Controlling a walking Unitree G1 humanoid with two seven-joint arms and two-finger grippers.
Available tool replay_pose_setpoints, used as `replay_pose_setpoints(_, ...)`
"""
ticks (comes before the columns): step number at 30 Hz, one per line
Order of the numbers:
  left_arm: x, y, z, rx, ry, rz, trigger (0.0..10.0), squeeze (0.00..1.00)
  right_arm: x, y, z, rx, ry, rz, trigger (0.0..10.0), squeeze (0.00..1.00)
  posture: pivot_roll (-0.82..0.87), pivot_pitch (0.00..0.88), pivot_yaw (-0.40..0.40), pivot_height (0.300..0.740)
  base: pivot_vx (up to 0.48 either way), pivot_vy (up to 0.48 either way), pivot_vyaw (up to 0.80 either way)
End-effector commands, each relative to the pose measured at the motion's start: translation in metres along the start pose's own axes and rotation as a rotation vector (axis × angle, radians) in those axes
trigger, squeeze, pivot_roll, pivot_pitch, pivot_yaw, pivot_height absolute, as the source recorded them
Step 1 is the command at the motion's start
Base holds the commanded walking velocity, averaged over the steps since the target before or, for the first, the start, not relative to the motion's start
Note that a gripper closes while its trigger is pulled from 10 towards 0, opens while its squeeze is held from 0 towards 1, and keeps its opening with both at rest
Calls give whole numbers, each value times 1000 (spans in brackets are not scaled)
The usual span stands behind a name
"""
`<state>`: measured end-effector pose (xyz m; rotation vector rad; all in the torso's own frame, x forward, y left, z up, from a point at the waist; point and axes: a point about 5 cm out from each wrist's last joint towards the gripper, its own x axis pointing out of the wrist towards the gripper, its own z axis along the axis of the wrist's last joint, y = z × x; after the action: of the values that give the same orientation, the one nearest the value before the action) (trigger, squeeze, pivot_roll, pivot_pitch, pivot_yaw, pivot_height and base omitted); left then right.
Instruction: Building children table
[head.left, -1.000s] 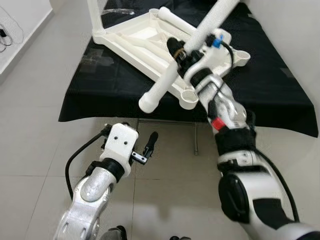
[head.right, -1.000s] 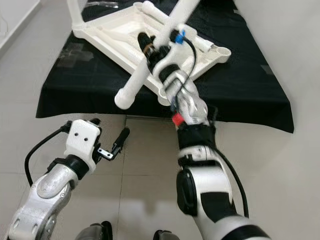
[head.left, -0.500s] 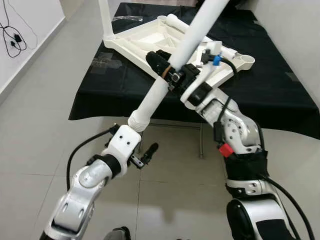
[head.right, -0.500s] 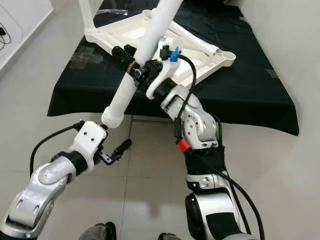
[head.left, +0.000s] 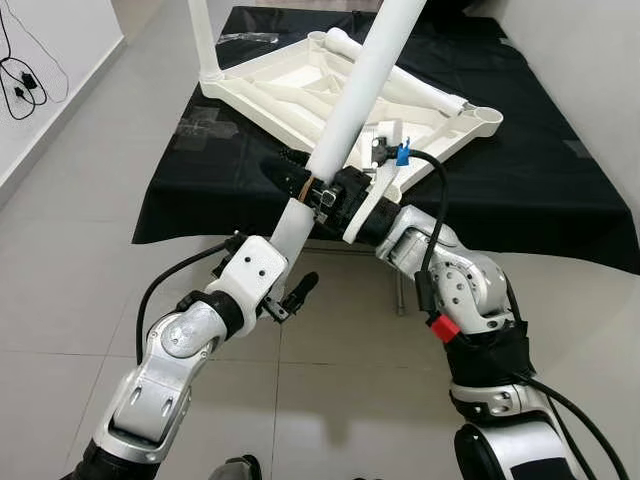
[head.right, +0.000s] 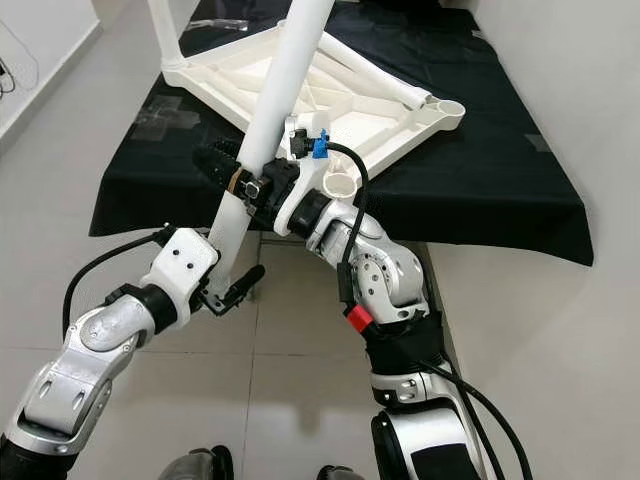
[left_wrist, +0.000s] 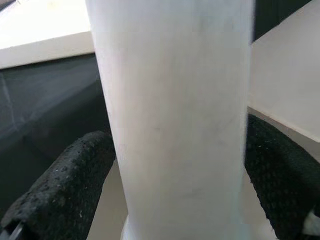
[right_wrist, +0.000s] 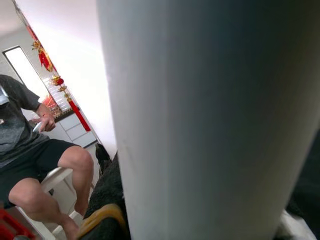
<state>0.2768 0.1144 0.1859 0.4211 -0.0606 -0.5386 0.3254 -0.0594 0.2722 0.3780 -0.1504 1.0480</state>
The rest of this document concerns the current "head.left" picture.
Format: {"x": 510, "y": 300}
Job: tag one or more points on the white plastic children table top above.
{"x": 280, "y": 90}

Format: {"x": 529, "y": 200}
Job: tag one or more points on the clear tape patch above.
{"x": 205, "y": 125}

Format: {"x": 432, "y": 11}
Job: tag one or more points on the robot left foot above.
{"x": 235, "y": 468}

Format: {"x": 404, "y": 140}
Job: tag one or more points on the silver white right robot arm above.
{"x": 470, "y": 290}

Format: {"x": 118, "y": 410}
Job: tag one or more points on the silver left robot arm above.
{"x": 160, "y": 380}

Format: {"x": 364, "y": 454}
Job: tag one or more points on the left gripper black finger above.
{"x": 305, "y": 288}

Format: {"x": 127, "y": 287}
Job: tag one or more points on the black cloth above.
{"x": 520, "y": 190}

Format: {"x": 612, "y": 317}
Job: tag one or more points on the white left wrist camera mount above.
{"x": 250, "y": 270}

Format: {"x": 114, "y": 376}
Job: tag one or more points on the clear plastic film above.
{"x": 248, "y": 37}

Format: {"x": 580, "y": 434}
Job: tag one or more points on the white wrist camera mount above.
{"x": 250, "y": 270}
{"x": 362, "y": 222}

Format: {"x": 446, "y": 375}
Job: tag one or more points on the black plug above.
{"x": 29, "y": 81}

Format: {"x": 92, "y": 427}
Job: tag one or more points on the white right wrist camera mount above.
{"x": 362, "y": 222}

